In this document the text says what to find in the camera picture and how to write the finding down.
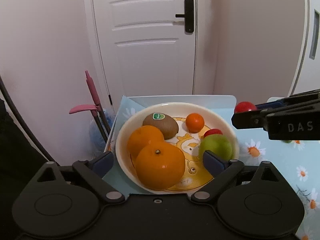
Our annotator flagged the red tomato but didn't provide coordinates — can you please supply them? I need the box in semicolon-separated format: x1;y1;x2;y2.
203;128;223;138
234;101;257;113

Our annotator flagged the green apple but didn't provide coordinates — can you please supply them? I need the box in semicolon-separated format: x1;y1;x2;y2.
198;134;233;161

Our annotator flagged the small orange mandarin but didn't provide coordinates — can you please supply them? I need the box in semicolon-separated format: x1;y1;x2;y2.
185;113;204;133

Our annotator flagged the large orange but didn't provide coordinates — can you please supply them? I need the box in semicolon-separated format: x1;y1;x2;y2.
126;125;164;162
135;141;185;190

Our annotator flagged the white wardrobe sliding door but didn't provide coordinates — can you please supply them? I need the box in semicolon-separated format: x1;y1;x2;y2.
289;0;319;95

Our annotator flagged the black clothes rack pole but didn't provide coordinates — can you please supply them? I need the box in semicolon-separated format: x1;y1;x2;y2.
0;77;55;162

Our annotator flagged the white yellow cartoon plate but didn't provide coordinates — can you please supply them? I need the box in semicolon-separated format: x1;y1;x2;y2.
113;102;240;194

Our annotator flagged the brown kiwi with sticker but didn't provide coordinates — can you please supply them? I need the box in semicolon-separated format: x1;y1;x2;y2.
143;113;179;140

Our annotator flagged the black garment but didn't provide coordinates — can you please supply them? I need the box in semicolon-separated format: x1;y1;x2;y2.
1;100;47;239

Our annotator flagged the white panel door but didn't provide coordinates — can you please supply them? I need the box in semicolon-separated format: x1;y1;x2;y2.
82;0;221;106

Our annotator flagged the pink dustpan handle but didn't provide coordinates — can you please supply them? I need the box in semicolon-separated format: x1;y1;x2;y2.
69;105;100;114

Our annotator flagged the black door lock handle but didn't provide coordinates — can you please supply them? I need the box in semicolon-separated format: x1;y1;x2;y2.
175;0;194;34

